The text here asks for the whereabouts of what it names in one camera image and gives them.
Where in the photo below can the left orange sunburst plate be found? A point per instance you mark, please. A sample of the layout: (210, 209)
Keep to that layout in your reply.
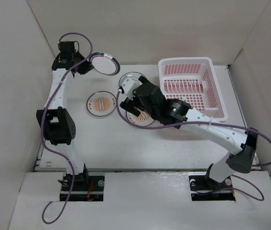
(101, 104)

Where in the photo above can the green rimmed white plate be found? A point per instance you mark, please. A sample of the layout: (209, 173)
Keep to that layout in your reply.
(104, 64)

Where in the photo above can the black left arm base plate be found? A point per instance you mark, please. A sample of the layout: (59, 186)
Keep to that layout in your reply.
(91, 191)

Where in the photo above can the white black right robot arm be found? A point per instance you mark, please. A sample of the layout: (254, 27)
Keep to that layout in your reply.
(240, 144)

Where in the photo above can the orange sunburst plate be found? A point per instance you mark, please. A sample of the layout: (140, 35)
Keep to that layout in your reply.
(143, 120)
(101, 104)

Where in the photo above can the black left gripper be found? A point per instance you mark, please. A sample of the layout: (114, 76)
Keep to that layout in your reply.
(87, 66)

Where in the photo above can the white pink dish rack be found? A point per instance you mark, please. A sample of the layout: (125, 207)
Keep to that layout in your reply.
(193, 80)

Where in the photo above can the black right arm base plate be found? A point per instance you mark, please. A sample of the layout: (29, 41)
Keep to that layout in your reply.
(205, 189)

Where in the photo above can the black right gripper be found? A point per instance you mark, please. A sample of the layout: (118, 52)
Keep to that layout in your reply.
(131, 106)

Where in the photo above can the right orange sunburst plate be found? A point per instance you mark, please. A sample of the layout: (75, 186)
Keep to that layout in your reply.
(143, 120)

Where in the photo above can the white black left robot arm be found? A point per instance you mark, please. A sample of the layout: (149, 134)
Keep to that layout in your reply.
(56, 123)

